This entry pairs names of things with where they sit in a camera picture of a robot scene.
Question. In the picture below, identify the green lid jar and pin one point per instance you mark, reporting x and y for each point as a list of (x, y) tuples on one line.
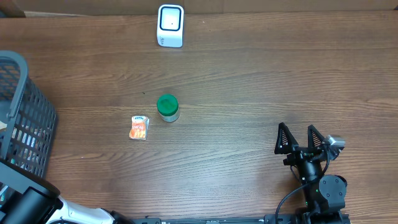
[(168, 108)]

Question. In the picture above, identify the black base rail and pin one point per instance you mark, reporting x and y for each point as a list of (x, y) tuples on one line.
[(267, 219)]

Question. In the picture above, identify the orange tissue packet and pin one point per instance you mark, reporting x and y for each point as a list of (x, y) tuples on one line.
[(139, 127)]

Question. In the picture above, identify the white barcode scanner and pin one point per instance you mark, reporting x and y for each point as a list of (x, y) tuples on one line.
[(170, 25)]

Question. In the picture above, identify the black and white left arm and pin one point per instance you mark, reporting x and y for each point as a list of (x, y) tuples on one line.
[(35, 200)]

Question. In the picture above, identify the grey mesh basket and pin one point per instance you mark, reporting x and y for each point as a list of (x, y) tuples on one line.
[(29, 117)]

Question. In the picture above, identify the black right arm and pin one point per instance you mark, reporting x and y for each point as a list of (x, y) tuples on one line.
[(324, 194)]

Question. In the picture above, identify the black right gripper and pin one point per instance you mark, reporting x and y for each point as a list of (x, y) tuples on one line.
[(298, 153)]

